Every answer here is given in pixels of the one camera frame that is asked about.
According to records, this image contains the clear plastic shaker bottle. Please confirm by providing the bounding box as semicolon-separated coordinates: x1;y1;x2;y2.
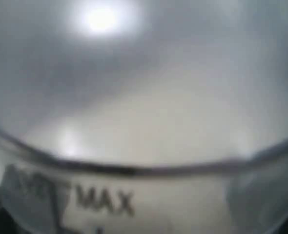
0;0;288;234

